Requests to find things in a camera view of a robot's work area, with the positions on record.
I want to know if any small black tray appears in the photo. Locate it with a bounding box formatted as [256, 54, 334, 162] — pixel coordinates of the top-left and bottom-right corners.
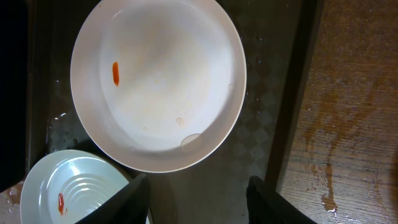
[1, 0, 28, 192]

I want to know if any large brown serving tray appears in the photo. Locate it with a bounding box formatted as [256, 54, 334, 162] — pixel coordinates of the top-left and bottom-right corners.
[25, 1, 323, 223]

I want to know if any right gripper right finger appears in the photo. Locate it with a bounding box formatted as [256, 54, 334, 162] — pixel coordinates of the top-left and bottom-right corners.
[246, 175, 316, 224]

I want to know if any white plate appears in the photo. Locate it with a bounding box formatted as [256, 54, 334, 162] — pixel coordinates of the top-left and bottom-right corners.
[21, 150, 132, 224]
[70, 1, 247, 173]

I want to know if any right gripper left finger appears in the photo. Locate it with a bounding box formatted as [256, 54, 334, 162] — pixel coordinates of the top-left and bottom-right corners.
[76, 174, 150, 224]

